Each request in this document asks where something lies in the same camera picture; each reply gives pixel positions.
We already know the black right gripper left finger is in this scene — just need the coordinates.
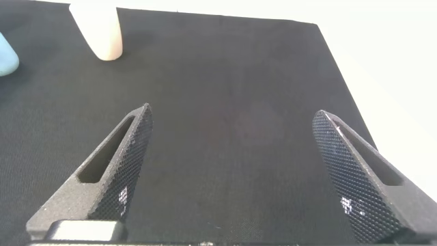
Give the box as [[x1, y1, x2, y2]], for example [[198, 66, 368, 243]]
[[26, 102, 154, 240]]

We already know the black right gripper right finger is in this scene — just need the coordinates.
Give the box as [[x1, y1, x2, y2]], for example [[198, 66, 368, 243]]
[[311, 109, 437, 244]]

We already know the cream plastic cup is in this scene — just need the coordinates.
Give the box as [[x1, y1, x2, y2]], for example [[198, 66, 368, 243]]
[[68, 0, 124, 62]]

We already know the light blue plastic cup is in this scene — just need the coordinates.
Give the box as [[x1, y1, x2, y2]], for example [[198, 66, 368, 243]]
[[0, 32, 20, 77]]

